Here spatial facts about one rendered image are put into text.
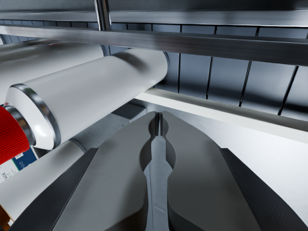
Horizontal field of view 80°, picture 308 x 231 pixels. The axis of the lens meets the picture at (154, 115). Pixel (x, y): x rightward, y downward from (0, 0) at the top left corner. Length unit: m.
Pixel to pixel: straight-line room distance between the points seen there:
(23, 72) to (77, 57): 0.07
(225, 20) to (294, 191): 0.27
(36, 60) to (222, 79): 0.21
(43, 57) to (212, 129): 0.26
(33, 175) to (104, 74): 0.36
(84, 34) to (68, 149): 0.35
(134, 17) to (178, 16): 0.06
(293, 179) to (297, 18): 0.22
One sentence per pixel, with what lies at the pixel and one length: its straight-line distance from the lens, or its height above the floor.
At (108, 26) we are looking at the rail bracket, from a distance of 0.18.
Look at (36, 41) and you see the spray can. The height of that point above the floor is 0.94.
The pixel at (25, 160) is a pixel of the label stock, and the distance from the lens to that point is 0.71.
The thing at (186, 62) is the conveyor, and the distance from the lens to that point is 0.23.
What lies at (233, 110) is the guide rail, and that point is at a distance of 0.20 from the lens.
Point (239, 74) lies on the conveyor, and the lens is 0.22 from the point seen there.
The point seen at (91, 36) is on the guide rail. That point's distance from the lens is 0.19.
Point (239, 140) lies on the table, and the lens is 0.32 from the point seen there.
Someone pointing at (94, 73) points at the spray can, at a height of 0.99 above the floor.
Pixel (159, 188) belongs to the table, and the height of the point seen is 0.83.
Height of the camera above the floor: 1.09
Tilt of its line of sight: 46 degrees down
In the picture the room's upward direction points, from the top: 130 degrees counter-clockwise
